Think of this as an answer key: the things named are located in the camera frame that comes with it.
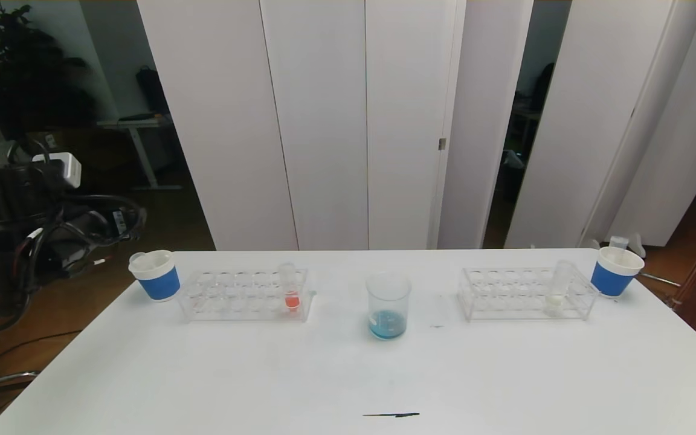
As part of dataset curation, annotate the brown cardboard box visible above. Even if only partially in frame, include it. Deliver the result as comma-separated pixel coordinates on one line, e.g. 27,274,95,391
25,129,83,156

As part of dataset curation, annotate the dark green potted plant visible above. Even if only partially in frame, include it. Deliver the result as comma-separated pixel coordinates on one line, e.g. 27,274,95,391
0,0,98,144

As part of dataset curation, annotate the black floor cable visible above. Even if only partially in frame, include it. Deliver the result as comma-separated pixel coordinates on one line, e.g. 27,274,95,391
0,330,83,387

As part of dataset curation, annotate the white folding partition panel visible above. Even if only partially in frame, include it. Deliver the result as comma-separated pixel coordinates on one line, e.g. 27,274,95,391
437,0,535,249
605,0,696,247
504,0,696,248
137,0,466,251

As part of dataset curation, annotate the thin metal rod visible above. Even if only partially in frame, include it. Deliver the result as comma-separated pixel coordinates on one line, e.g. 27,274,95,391
637,272,682,288

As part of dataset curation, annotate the clear acrylic test tube rack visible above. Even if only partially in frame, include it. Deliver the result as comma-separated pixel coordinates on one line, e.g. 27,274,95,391
457,266,600,321
179,266,312,322

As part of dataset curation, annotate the blue and white paper cup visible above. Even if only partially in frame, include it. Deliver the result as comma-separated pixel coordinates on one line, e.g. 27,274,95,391
129,249,181,301
590,246,645,297

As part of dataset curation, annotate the black bag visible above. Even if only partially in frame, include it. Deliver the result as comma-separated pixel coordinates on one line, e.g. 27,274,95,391
135,66,171,115

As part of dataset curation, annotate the white standing desk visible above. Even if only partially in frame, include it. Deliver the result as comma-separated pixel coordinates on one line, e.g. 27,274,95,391
98,117,183,192

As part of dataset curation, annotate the test tube with white pigment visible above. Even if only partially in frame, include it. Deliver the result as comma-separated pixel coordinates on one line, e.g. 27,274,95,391
544,260,575,315

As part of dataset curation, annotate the metal chair leg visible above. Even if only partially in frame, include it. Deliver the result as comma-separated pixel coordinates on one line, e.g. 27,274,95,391
0,372,40,399

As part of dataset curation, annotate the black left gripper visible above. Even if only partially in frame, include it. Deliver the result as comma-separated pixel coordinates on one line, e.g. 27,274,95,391
68,207,147,247

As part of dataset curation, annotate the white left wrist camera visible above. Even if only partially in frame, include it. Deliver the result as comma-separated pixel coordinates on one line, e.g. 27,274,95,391
33,153,82,189

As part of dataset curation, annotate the clear glass beaker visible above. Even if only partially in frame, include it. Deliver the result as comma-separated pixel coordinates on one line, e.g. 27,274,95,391
366,272,412,340

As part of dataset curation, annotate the black left camera cable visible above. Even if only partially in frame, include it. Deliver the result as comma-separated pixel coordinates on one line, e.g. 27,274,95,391
19,139,146,285

